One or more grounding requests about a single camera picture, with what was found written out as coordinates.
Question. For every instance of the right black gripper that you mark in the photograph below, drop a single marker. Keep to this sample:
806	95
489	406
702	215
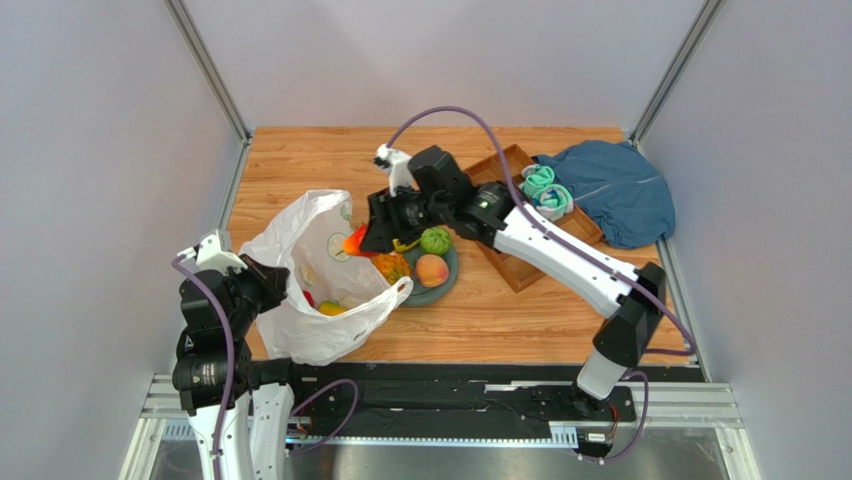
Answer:
381	222

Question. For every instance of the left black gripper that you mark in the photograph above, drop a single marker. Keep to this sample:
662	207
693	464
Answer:
272	280

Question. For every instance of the green custard apple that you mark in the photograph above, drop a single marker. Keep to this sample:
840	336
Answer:
436	241

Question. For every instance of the yellow green papaya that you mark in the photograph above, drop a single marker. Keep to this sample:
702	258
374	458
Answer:
331	308

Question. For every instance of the white plastic bag lemon print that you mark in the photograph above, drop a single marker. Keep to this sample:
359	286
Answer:
306	238

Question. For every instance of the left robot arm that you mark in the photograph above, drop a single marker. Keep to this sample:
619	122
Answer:
238	407

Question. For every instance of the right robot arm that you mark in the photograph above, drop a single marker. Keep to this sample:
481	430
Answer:
629	299

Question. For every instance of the yellow mango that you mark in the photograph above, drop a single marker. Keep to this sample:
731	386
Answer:
402	247

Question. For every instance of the pineapple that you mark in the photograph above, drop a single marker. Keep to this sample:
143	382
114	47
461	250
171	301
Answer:
392	266

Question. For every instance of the peach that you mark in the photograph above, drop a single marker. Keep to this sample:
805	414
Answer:
432	271

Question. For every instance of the wooden compartment tray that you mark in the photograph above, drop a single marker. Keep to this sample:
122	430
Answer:
517	273

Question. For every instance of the mint green rolled sock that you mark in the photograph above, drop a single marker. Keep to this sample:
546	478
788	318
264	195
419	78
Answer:
536	178

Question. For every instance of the white teal rolled sock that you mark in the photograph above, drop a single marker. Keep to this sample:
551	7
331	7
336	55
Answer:
553	202

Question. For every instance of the blue garment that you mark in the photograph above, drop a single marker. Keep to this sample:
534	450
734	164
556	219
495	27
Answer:
618	188

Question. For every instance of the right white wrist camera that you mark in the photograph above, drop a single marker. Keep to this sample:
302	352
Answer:
395	164

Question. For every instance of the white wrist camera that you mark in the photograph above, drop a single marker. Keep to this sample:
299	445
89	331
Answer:
214	252
395	164

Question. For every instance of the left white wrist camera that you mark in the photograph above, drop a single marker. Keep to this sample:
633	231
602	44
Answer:
214	252

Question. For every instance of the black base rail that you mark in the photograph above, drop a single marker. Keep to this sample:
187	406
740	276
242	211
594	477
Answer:
434	403

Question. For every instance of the left aluminium frame post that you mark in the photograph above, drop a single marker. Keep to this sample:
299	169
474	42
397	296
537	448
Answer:
192	36

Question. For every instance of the aluminium frame post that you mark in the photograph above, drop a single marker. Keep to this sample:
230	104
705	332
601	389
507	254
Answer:
192	36
699	28

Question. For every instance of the right aluminium frame post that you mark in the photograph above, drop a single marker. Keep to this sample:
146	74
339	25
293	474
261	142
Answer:
699	28

